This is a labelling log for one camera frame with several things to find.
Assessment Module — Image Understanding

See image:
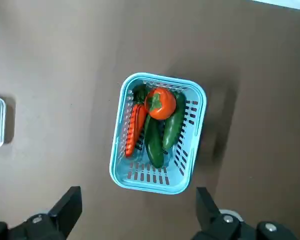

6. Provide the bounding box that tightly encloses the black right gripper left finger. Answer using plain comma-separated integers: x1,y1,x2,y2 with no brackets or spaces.
0,186,83,240

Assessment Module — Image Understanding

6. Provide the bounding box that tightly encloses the orange ridged plastic carrot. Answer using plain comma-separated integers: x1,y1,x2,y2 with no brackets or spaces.
125,103,148,158

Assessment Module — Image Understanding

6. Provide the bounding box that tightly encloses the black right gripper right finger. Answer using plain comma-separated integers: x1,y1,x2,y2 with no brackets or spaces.
191,186,300,240

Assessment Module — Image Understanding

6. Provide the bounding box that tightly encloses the dark green plastic vegetable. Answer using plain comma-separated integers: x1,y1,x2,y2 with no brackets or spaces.
132,85,150,105

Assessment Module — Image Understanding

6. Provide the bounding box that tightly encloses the light blue plastic basket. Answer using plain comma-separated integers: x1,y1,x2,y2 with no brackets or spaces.
108,72,207,195

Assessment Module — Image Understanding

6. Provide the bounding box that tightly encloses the orange-red plastic tomato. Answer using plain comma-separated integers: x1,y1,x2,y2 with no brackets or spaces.
144,87,177,120

